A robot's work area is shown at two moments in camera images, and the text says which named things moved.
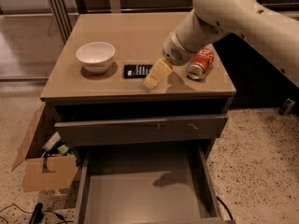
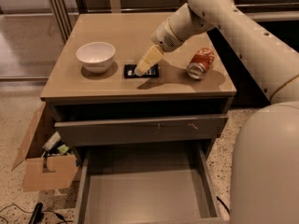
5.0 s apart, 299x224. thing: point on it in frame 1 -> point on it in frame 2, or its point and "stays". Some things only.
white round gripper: x=173 y=52 -> x=163 y=36
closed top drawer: x=88 y=133 stays
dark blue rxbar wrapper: x=136 y=71 stays
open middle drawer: x=149 y=185 stays
